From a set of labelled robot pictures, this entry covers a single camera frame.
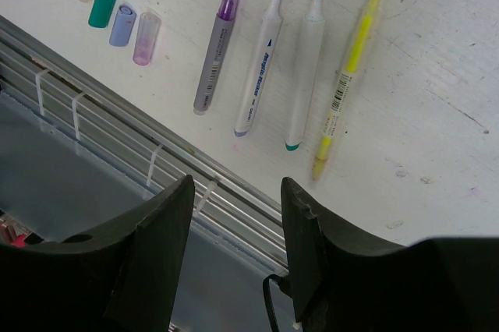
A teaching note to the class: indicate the purple marker pen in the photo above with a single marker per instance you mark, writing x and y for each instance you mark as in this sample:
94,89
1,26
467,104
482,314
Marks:
216,50

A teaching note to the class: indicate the aluminium frame rail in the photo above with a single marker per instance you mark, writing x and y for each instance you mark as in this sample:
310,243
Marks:
244,221

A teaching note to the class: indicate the teal white marker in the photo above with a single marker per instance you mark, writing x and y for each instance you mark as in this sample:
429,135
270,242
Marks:
309,44

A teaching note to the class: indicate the purple translucent pen cap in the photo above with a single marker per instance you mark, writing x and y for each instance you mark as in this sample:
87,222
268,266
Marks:
146,37

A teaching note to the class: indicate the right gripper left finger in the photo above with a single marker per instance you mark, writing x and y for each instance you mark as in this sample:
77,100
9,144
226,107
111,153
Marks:
121,275

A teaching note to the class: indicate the yellow highlighter pen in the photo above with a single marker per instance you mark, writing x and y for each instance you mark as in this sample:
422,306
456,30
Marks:
347,74

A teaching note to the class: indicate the lavender capped white marker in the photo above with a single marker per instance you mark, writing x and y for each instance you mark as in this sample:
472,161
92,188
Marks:
258,68

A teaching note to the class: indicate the lavender pen cap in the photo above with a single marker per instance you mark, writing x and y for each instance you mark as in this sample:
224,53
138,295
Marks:
123,26

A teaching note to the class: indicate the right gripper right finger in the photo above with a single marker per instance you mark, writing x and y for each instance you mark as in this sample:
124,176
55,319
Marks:
342,278

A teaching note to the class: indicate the green pen cap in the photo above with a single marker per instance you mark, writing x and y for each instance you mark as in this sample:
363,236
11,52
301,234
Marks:
100,13

